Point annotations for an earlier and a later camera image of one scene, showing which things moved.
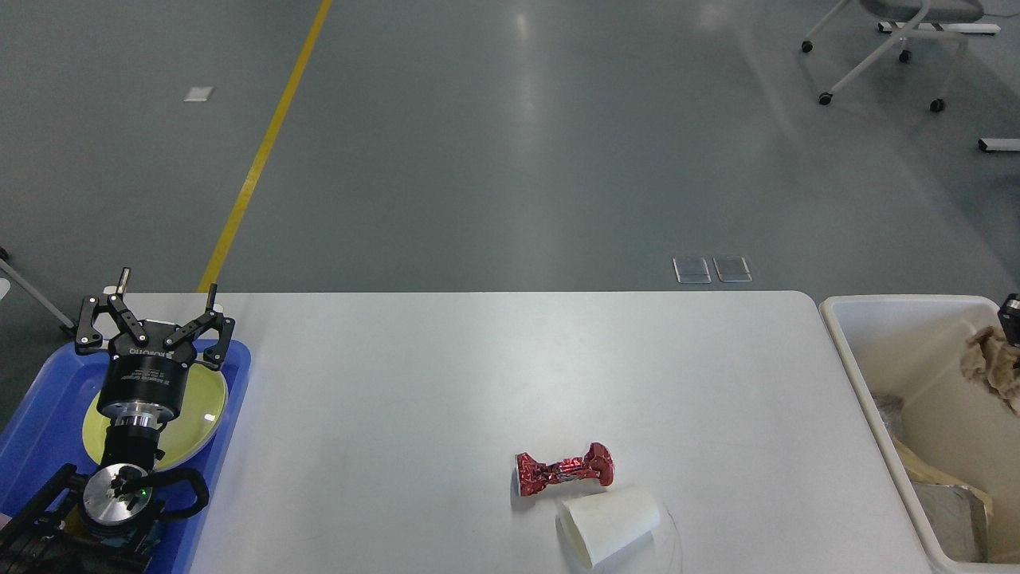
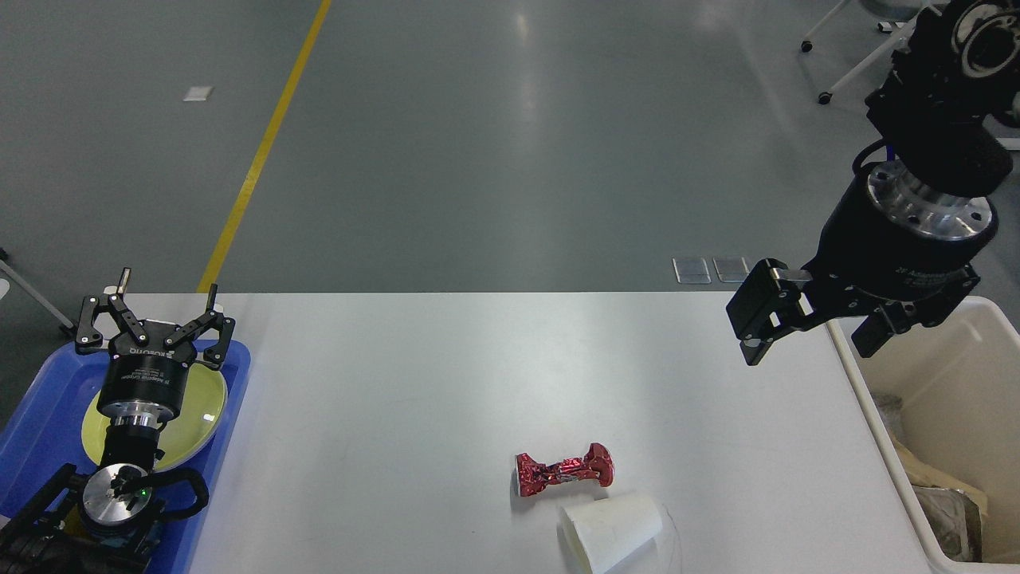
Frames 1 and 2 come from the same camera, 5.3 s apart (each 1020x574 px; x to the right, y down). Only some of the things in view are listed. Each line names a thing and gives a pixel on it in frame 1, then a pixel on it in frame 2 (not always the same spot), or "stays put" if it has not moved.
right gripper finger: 1009,313 -> 766,304
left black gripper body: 143,384 stays put
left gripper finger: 212,320 stays put
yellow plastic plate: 187,434 stays put
